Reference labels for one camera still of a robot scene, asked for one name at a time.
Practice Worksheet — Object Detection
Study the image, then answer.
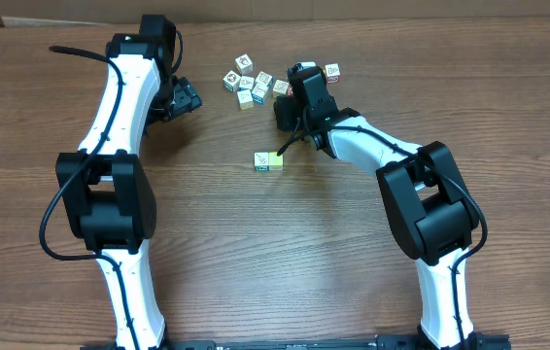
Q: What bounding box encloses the green sided wooden block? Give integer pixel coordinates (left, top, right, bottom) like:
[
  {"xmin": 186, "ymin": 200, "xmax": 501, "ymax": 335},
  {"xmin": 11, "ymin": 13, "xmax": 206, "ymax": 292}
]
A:
[{"xmin": 254, "ymin": 152, "xmax": 269, "ymax": 171}]

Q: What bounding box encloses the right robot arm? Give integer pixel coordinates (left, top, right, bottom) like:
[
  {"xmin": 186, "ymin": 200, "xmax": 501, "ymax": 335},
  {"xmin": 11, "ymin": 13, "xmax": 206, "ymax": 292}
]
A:
[{"xmin": 273, "ymin": 63, "xmax": 488, "ymax": 349}]

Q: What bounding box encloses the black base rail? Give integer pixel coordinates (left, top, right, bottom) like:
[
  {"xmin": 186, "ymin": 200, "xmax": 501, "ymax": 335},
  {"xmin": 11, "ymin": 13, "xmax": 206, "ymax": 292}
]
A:
[{"xmin": 81, "ymin": 332, "xmax": 512, "ymax": 350}]

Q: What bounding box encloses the cardboard panel at back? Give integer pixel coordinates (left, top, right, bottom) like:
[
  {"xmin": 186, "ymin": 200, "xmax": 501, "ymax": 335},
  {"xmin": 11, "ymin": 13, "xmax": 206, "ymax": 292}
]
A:
[{"xmin": 0, "ymin": 0, "xmax": 550, "ymax": 24}]

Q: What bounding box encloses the blue sided picture block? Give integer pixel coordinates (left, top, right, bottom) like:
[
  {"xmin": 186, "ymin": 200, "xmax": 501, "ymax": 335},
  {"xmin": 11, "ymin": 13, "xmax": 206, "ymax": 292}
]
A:
[{"xmin": 256, "ymin": 71, "xmax": 274, "ymax": 88}]

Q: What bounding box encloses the sailboat blue wooden block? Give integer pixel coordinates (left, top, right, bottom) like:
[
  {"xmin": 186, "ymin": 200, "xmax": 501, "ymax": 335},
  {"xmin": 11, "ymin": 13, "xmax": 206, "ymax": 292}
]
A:
[{"xmin": 251, "ymin": 83, "xmax": 269, "ymax": 105}]

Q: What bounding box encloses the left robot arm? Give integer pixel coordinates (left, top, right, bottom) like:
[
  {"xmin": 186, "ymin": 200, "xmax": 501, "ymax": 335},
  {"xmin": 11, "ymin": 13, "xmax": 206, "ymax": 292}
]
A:
[{"xmin": 50, "ymin": 15, "xmax": 202, "ymax": 349}]

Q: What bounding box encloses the far right white block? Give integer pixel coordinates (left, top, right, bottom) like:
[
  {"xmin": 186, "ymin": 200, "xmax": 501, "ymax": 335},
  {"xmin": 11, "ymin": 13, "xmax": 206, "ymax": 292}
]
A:
[{"xmin": 325, "ymin": 63, "xmax": 341, "ymax": 84}]

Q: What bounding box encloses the ice cream wooden block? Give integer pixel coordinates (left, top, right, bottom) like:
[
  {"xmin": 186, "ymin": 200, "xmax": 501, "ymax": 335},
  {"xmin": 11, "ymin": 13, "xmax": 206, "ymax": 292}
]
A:
[{"xmin": 239, "ymin": 76, "xmax": 256, "ymax": 90}]

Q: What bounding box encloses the letter L wooden block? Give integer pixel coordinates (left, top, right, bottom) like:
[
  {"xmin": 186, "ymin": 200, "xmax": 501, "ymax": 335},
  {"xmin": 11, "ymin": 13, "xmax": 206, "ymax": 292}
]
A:
[{"xmin": 268, "ymin": 152, "xmax": 284, "ymax": 171}]

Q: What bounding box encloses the top red picture block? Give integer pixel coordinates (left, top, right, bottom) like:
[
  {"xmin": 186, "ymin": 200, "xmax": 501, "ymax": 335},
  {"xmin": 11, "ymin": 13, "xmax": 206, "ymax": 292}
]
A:
[{"xmin": 235, "ymin": 54, "xmax": 254, "ymax": 76}]

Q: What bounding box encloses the soccer ball wooden block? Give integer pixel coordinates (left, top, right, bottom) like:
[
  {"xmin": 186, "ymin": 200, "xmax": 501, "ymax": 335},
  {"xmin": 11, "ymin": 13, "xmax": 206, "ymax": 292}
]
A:
[{"xmin": 223, "ymin": 70, "xmax": 241, "ymax": 92}]

